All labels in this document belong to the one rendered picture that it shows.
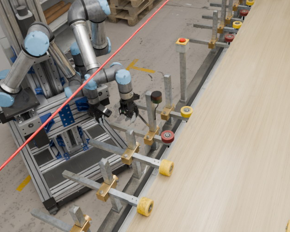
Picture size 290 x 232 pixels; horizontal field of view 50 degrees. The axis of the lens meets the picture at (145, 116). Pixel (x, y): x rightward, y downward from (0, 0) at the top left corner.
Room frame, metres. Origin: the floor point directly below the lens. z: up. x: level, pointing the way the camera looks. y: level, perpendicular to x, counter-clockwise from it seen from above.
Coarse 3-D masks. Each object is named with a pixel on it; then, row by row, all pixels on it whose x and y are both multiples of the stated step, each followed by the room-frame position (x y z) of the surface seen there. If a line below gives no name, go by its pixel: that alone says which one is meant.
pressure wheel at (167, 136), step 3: (162, 132) 1.31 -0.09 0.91; (165, 132) 1.31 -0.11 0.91; (168, 132) 1.31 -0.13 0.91; (171, 132) 1.30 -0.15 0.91; (162, 135) 1.29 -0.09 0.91; (165, 135) 1.29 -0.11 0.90; (168, 135) 1.28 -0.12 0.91; (171, 135) 1.28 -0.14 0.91; (162, 138) 1.27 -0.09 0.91; (165, 138) 1.26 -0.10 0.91; (168, 138) 1.26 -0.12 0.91; (171, 138) 1.26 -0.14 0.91; (162, 141) 1.27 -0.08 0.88; (165, 141) 1.25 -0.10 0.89; (168, 141) 1.25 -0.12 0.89; (171, 141) 1.25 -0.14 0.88; (168, 147) 1.28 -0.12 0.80
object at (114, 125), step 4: (112, 124) 1.49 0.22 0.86; (116, 124) 1.49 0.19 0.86; (120, 124) 1.48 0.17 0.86; (116, 128) 1.47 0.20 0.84; (120, 128) 1.45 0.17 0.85; (124, 128) 1.44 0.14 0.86; (132, 128) 1.43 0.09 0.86; (136, 132) 1.39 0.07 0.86; (140, 132) 1.39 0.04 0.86; (144, 132) 1.38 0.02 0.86; (140, 136) 1.37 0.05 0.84; (144, 136) 1.36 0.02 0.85; (156, 136) 1.33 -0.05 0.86; (160, 136) 1.33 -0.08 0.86; (156, 140) 1.31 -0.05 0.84; (160, 140) 1.30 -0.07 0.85; (164, 144) 1.28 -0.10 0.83; (168, 144) 1.27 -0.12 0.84
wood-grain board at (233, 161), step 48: (288, 0) 2.86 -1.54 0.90; (240, 48) 2.13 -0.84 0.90; (288, 48) 2.03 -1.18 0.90; (240, 96) 1.55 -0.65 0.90; (288, 96) 1.49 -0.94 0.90; (192, 144) 1.19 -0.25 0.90; (240, 144) 1.14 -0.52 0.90; (288, 144) 1.09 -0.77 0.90; (192, 192) 0.87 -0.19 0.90; (240, 192) 0.83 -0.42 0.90; (288, 192) 0.80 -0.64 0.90
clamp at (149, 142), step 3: (156, 129) 1.38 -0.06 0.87; (159, 129) 1.40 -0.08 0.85; (147, 132) 1.37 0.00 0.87; (150, 132) 1.36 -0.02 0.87; (153, 132) 1.36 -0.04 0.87; (156, 132) 1.36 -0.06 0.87; (147, 135) 1.34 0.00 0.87; (150, 135) 1.34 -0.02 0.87; (153, 135) 1.33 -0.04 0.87; (144, 138) 1.32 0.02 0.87; (150, 138) 1.31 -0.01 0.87; (144, 141) 1.32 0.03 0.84; (147, 141) 1.31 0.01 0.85; (150, 141) 1.30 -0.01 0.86; (153, 141) 1.32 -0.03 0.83; (147, 144) 1.31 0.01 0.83; (150, 144) 1.30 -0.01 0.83
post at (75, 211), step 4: (72, 208) 0.75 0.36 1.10; (76, 208) 0.75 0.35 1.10; (72, 212) 0.73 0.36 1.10; (76, 212) 0.73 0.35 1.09; (80, 212) 0.75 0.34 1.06; (72, 216) 0.74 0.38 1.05; (76, 216) 0.73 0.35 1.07; (80, 216) 0.74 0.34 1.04; (76, 220) 0.73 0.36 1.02; (80, 220) 0.73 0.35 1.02; (84, 220) 0.75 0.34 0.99; (76, 224) 0.74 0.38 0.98; (80, 224) 0.73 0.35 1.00
